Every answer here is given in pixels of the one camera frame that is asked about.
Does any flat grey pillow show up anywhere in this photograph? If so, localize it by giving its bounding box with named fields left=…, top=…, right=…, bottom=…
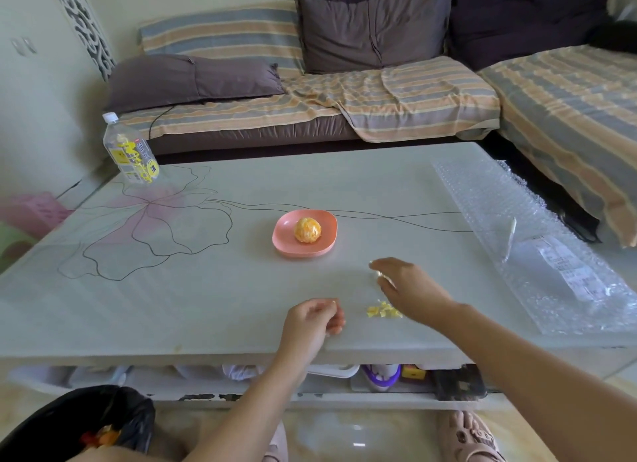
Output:
left=106, top=54, right=286, bottom=114

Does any striped pillow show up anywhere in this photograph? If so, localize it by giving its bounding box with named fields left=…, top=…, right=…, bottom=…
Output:
left=139, top=5, right=305, bottom=74

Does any pink plastic stool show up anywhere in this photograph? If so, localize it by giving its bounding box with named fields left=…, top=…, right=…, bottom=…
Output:
left=0, top=192, right=75, bottom=239

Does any purple and white container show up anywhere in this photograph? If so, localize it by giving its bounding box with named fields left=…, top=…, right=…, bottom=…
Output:
left=361, top=364, right=402, bottom=393

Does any bubble wrap sheet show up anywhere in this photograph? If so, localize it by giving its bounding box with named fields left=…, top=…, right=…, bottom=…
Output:
left=433, top=158, right=637, bottom=336

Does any clear bottle with yellow label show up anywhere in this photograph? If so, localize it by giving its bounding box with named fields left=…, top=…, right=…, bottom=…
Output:
left=102, top=112, right=161, bottom=185

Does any person's right hand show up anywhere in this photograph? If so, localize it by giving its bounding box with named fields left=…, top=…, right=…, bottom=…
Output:
left=369, top=257, right=464, bottom=329

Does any black cable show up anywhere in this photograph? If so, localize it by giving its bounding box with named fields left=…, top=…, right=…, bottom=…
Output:
left=148, top=105, right=177, bottom=141

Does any person's left forearm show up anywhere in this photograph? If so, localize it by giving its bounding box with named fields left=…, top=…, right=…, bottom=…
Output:
left=183, top=349, right=310, bottom=462

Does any pink plate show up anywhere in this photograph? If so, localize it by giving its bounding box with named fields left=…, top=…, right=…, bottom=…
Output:
left=272, top=209, right=338, bottom=259

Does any person's right forearm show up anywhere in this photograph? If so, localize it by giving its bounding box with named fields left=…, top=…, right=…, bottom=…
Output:
left=445, top=302, right=637, bottom=462

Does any black box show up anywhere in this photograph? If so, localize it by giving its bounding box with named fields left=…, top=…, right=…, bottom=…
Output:
left=431, top=365, right=488, bottom=402

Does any striped sofa cover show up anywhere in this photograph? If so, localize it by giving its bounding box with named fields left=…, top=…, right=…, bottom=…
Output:
left=477, top=44, right=637, bottom=248

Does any pile of orange peel bits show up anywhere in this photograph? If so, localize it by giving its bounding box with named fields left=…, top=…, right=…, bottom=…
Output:
left=366, top=300, right=404, bottom=320

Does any peeled orange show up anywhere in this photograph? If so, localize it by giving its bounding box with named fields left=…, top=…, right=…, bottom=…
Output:
left=294, top=217, right=322, bottom=244

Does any dark brown sofa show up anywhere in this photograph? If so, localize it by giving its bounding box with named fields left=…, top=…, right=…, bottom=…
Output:
left=144, top=113, right=478, bottom=165

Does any white lattice panel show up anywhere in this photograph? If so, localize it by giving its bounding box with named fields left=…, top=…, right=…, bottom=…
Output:
left=47, top=0, right=116, bottom=82

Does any person's left hand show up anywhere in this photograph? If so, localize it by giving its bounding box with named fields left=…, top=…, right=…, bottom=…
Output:
left=280, top=298, right=346, bottom=360

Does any dark purple cushion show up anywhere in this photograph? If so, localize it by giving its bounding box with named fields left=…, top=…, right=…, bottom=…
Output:
left=449, top=0, right=612, bottom=71

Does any large grey pillow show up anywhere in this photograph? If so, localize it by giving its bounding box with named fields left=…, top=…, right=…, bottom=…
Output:
left=293, top=0, right=454, bottom=75

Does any pink right slipper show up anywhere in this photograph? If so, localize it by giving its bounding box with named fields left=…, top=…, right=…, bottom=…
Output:
left=437, top=410, right=506, bottom=462

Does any white plastic tray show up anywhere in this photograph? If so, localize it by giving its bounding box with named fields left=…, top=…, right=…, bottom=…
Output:
left=306, top=364, right=360, bottom=379

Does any white paper label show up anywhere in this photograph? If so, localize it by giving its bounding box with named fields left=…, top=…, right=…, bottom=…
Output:
left=536, top=236, right=612, bottom=302

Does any black bin with bag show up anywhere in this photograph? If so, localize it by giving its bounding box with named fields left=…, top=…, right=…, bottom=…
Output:
left=0, top=384, right=156, bottom=462

